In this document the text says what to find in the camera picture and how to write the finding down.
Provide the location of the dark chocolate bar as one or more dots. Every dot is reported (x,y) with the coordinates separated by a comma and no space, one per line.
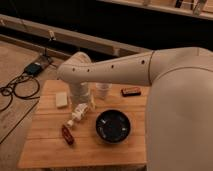
(133,91)

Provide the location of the white plastic bottle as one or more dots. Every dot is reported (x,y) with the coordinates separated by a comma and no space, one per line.
(78,114)

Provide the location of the black bowl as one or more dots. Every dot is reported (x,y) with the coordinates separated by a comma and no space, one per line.
(113,126)

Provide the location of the wooden table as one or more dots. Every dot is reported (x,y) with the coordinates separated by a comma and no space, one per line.
(45,148)

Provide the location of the beige sponge block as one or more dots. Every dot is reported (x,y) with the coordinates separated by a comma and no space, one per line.
(61,99)

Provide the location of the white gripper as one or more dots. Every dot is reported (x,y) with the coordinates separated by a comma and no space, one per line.
(80,93)

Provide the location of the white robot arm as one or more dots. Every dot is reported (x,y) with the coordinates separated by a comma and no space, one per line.
(179,107)

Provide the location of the black power adapter box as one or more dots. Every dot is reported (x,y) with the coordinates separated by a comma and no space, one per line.
(33,69)

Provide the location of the white ceramic cup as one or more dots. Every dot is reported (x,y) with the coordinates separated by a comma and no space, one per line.
(103,90)

